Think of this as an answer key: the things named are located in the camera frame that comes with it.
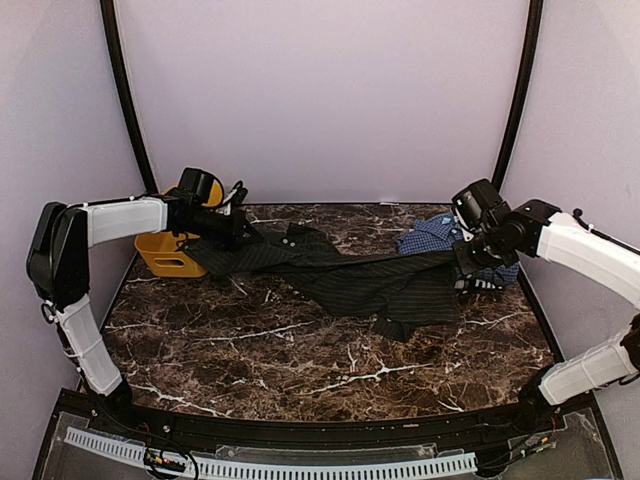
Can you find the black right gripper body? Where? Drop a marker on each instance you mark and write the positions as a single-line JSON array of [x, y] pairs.
[[488, 252]]

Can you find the blue checked folded shirt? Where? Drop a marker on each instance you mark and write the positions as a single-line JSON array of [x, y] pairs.
[[439, 233]]

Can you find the yellow plastic basket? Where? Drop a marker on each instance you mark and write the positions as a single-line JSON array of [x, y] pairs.
[[161, 253]]

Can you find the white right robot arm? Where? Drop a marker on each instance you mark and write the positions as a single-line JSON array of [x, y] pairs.
[[563, 239]]

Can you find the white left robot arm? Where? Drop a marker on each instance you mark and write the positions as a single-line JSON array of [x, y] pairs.
[[58, 266]]

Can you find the white slotted cable duct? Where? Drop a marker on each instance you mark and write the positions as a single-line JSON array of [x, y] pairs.
[[234, 462]]

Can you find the black pinstriped long sleeve shirt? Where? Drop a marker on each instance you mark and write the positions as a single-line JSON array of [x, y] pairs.
[[401, 291]]

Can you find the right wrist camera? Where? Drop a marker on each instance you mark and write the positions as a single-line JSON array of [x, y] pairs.
[[479, 206]]

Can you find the black enclosure frame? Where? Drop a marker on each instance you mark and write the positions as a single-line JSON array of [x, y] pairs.
[[319, 101]]

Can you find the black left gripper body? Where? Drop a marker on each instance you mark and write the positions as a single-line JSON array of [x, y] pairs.
[[223, 233]]

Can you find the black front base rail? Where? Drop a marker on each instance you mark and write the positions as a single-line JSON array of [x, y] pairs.
[[568, 442]]

